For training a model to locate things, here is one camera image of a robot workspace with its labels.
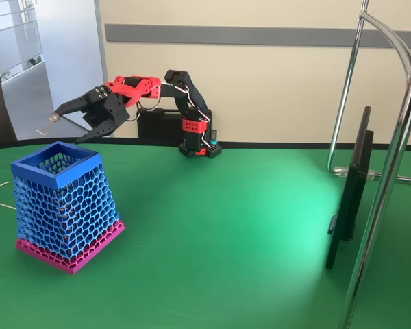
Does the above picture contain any white curved cable piece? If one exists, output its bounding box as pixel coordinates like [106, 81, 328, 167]
[36, 112, 61, 137]

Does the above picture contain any blue and magenta mesh basket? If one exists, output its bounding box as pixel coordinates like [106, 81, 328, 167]
[10, 141, 127, 275]

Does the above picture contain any black plastic case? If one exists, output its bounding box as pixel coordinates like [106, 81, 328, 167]
[137, 108, 190, 140]

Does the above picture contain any clear plastic clip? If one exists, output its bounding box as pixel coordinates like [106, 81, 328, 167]
[333, 165, 378, 181]

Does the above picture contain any black flat monitor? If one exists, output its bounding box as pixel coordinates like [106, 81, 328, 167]
[325, 106, 376, 271]

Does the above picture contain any chrome tube stand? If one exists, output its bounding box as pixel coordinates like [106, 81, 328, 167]
[326, 0, 411, 329]

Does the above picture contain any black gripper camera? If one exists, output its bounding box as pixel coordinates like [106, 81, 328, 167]
[83, 101, 112, 129]

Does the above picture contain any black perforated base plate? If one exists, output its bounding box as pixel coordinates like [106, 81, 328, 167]
[178, 141, 224, 160]

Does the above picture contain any grey wall rail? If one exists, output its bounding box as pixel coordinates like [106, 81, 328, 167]
[104, 23, 411, 49]

